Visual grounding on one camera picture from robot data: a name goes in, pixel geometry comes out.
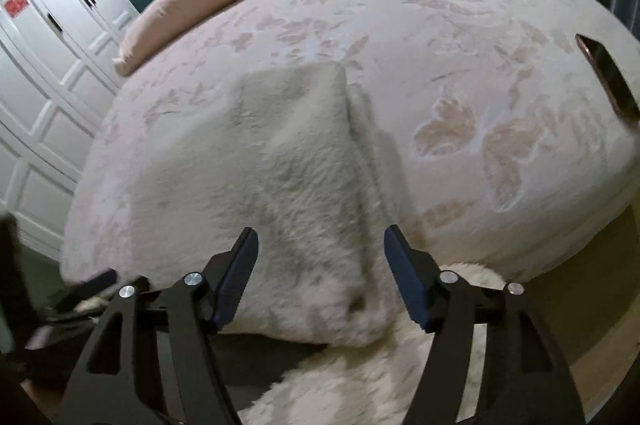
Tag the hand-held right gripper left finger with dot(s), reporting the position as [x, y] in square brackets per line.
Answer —
[235, 285]

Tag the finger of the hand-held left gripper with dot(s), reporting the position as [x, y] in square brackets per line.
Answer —
[92, 283]

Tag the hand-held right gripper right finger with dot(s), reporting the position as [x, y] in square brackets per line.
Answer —
[407, 280]

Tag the white fluffy garment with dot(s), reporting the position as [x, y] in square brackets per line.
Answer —
[300, 185]

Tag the white panelled wardrobe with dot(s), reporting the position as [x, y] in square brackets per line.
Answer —
[50, 80]

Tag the floral beige bedspread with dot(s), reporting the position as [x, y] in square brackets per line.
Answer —
[475, 55]

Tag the red wardrobe sticker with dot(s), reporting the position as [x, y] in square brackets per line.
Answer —
[15, 2]

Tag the dark smartphone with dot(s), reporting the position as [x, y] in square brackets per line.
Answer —
[607, 75]

